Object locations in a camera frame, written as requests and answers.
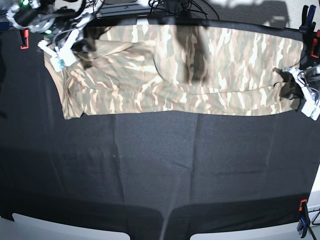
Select blue tools rear right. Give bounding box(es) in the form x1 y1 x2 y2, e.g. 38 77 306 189
299 4 317 34

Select red clamp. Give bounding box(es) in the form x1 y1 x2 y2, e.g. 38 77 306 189
310 30 320 59
19 29 29 50

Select camouflage t-shirt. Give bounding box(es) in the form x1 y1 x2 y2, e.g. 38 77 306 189
44 24 304 120

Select black cables behind table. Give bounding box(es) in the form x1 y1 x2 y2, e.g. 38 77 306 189
83 0 221 20

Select orange black clamp front right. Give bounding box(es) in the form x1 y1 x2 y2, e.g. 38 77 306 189
297 199 311 239

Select red clamp rear left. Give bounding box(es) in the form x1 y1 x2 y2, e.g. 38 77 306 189
19 29 29 50

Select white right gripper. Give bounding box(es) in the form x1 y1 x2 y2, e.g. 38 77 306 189
37 13 94 72

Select black table cloth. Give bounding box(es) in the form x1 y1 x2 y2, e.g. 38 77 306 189
0 30 320 240

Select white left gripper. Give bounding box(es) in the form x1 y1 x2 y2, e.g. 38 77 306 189
284 66 320 121

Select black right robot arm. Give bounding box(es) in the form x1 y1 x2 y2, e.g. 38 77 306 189
0 0 100 72

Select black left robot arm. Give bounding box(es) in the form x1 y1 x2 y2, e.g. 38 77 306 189
284 64 320 121

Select red clamp rear right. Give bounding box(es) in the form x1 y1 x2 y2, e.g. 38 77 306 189
310 30 320 59

